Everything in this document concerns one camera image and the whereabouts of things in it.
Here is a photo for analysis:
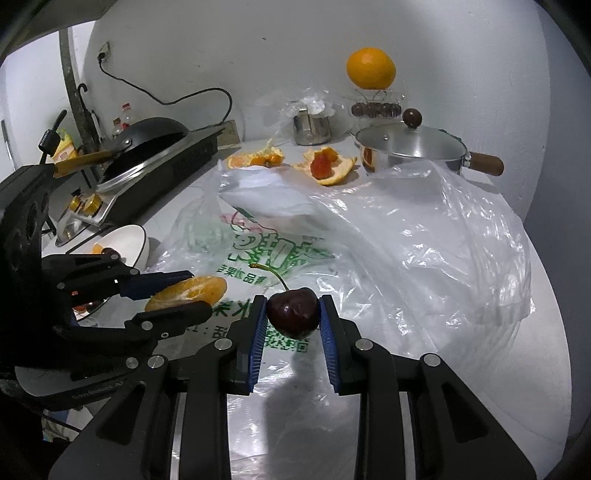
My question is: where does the orange peel holding strawberry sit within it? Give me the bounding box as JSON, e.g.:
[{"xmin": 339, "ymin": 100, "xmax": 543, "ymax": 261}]
[{"xmin": 292, "ymin": 145, "xmax": 358, "ymax": 186}]

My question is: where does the dark vertical pipe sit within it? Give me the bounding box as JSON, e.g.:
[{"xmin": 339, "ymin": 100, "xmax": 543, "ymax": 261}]
[{"xmin": 59, "ymin": 28, "xmax": 93, "ymax": 148}]

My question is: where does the large peeled orange chunk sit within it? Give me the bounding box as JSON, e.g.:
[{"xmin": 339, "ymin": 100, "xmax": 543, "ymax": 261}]
[{"xmin": 144, "ymin": 275, "xmax": 228, "ymax": 313}]

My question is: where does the steel induction cooker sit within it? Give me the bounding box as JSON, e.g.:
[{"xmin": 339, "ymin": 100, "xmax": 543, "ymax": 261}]
[{"xmin": 55, "ymin": 121, "xmax": 238, "ymax": 227}]

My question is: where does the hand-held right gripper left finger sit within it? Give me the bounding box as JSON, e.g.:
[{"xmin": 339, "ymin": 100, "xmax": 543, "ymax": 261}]
[{"xmin": 48, "ymin": 295, "xmax": 271, "ymax": 480}]

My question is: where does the clear printed plastic bag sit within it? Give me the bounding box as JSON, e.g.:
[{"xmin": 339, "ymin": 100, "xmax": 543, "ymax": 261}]
[{"xmin": 148, "ymin": 161, "xmax": 536, "ymax": 370}]

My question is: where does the orange peel with pulp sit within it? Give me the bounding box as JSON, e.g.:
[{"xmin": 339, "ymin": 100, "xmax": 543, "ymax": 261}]
[{"xmin": 225, "ymin": 141, "xmax": 287, "ymax": 169}]

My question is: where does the saucepan lid brown knob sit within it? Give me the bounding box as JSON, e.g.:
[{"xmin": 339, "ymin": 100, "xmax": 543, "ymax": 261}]
[{"xmin": 355, "ymin": 108, "xmax": 467, "ymax": 160}]

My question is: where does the white refrigerator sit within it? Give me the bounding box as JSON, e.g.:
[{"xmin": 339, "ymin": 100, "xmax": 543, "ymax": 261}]
[{"xmin": 522, "ymin": 0, "xmax": 591, "ymax": 287}]

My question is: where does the black cooker power cable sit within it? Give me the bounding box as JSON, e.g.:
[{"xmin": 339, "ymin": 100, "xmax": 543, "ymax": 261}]
[{"xmin": 97, "ymin": 58, "xmax": 233, "ymax": 127}]

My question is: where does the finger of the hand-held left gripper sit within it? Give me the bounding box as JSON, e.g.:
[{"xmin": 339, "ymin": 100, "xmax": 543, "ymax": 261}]
[
  {"xmin": 53, "ymin": 300, "xmax": 213, "ymax": 344},
  {"xmin": 44, "ymin": 254, "xmax": 195, "ymax": 305}
]

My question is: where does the small steel cup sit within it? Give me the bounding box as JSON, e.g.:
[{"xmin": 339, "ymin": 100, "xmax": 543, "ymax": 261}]
[{"xmin": 293, "ymin": 108, "xmax": 333, "ymax": 146}]

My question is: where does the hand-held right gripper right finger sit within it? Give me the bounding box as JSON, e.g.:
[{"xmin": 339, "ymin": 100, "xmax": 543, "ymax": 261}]
[{"xmin": 318, "ymin": 294, "xmax": 539, "ymax": 480}]

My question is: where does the black umbrella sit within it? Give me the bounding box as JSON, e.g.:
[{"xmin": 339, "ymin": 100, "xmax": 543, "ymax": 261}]
[{"xmin": 76, "ymin": 83, "xmax": 100, "ymax": 139}]

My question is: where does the black wok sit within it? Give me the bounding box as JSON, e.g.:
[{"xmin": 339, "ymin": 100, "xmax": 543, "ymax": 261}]
[{"xmin": 53, "ymin": 117, "xmax": 191, "ymax": 178}]

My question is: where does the whole orange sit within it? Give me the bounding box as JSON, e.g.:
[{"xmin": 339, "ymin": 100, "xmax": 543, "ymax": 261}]
[{"xmin": 346, "ymin": 47, "xmax": 397, "ymax": 90}]

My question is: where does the yellow oil bottle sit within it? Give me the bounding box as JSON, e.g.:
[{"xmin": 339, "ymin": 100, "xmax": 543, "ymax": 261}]
[{"xmin": 53, "ymin": 129, "xmax": 79, "ymax": 162}]

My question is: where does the white bowl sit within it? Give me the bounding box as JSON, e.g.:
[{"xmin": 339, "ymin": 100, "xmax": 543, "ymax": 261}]
[{"xmin": 46, "ymin": 224, "xmax": 151, "ymax": 321}]

